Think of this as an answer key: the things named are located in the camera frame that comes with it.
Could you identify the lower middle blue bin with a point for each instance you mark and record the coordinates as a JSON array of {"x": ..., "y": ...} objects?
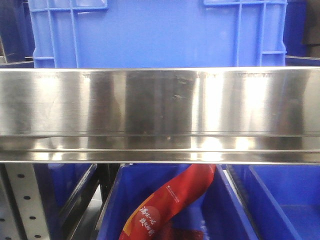
[{"x": 216, "y": 215}]

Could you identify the large blue bin on shelf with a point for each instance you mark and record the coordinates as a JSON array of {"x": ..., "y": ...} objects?
[{"x": 158, "y": 33}]

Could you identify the lower right blue bin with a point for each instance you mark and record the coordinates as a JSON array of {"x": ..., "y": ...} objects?
[{"x": 283, "y": 201}]

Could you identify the red printed snack bag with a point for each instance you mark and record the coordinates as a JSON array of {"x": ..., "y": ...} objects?
[{"x": 167, "y": 201}]

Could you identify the perforated grey shelf upright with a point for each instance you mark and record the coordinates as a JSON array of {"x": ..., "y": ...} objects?
[{"x": 22, "y": 213}]

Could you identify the stainless steel shelf rail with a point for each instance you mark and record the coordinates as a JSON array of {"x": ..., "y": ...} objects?
[{"x": 220, "y": 115}]

